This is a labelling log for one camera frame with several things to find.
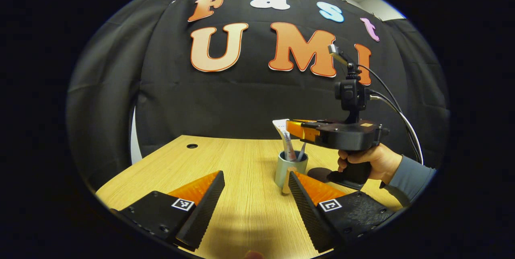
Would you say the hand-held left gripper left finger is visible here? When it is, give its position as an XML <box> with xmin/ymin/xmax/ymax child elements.
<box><xmin>111</xmin><ymin>170</ymin><xmax>226</xmax><ymax>251</ymax></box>

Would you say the pale green cup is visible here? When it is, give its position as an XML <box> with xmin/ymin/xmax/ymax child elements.
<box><xmin>275</xmin><ymin>150</ymin><xmax>309</xmax><ymax>189</ymax></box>

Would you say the wooden desktop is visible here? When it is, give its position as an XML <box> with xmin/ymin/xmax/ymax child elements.
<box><xmin>96</xmin><ymin>135</ymin><xmax>405</xmax><ymax>259</ymax></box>

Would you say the black cable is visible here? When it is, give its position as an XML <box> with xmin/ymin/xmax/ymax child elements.
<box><xmin>357</xmin><ymin>63</ymin><xmax>421</xmax><ymax>163</ymax></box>

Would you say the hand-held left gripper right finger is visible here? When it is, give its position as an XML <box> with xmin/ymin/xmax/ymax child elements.
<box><xmin>288</xmin><ymin>171</ymin><xmax>397</xmax><ymax>253</ymax></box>

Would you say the grey cable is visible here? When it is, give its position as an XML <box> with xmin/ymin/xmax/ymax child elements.
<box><xmin>368</xmin><ymin>90</ymin><xmax>424</xmax><ymax>165</ymax></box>

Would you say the white toothpaste tube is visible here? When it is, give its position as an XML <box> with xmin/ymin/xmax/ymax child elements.
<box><xmin>272</xmin><ymin>119</ymin><xmax>297</xmax><ymax>162</ymax></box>

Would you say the dark brown round coaster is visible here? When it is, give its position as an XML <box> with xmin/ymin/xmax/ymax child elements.
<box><xmin>307</xmin><ymin>167</ymin><xmax>334</xmax><ymax>184</ymax></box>

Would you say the black backdrop cloth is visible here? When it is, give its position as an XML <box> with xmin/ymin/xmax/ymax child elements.
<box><xmin>66</xmin><ymin>0</ymin><xmax>450</xmax><ymax>191</ymax></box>

